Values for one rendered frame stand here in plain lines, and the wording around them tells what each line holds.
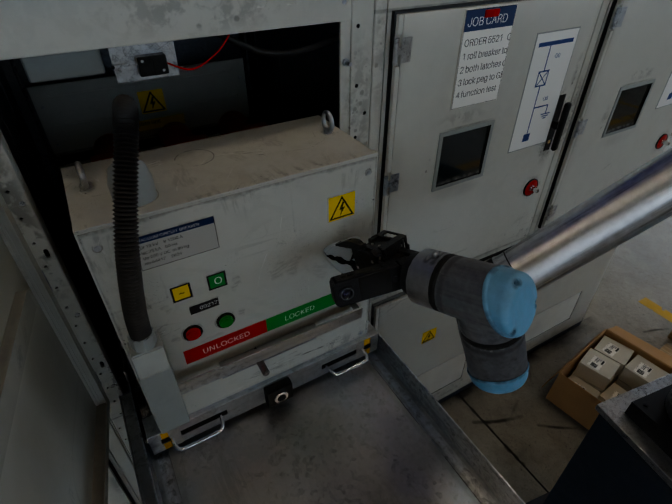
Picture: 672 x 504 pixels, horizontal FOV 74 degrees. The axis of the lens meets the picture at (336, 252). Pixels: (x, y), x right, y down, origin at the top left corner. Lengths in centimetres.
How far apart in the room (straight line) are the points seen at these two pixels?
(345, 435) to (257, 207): 54
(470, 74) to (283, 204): 57
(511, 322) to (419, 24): 62
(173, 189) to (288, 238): 21
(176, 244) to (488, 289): 46
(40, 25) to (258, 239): 42
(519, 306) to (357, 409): 54
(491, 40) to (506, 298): 69
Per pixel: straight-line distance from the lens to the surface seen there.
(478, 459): 99
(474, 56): 112
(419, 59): 102
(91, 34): 79
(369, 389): 109
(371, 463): 100
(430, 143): 112
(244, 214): 73
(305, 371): 104
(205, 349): 88
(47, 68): 86
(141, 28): 80
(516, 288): 62
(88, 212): 73
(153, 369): 72
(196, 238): 72
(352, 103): 97
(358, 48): 95
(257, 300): 84
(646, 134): 197
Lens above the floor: 173
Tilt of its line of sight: 37 degrees down
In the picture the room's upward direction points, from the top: straight up
